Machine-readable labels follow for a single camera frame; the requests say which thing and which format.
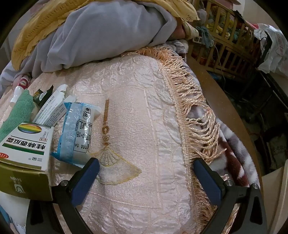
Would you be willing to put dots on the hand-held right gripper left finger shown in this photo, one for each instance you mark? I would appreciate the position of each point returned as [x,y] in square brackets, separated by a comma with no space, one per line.
[88,174]

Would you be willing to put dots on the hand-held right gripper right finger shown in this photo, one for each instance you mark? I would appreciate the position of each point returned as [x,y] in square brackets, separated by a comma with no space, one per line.
[208,180]

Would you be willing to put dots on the blue white plastic packet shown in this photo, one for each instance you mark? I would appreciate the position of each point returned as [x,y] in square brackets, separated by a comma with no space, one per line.
[74,130]

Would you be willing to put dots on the white plastic bin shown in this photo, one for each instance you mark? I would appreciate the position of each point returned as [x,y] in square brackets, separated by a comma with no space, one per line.
[277,191]

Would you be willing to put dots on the striped plush blanket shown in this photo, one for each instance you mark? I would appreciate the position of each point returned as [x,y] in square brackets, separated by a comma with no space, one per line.
[234,164]

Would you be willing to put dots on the green white medicine box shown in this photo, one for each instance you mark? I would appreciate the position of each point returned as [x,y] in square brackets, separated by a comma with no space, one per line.
[22,153]

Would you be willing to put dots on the white tablet box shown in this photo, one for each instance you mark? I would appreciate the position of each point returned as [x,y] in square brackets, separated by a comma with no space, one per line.
[48,110]

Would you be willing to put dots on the pink fringed bedspread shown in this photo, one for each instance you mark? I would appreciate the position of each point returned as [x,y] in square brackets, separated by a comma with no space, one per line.
[139,112]

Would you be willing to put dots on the wooden bed board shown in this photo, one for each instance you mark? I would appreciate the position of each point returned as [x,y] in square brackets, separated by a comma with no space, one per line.
[225,94]

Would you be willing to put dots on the small dark green box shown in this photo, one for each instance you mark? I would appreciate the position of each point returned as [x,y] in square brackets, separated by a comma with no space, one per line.
[41,96]

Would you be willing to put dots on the green fuzzy plush toy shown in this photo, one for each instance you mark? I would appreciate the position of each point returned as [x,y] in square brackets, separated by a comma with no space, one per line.
[18,110]

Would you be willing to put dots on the white bottle red label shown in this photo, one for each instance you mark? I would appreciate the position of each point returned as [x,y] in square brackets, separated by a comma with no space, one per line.
[19,88]

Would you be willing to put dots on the wooden crib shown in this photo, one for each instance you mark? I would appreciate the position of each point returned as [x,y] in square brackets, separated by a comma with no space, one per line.
[225,56]

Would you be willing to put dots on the grey blanket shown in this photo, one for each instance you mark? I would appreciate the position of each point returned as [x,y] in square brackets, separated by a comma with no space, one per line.
[101,33]

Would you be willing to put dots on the white plastic bag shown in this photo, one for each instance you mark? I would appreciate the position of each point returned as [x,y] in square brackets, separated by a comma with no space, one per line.
[276,51]

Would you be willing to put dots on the teal knit cloth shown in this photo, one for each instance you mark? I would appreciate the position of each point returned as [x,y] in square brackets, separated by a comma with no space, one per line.
[205,33]

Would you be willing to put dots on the yellow blanket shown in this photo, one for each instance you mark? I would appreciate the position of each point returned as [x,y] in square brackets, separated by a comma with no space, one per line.
[29,38]

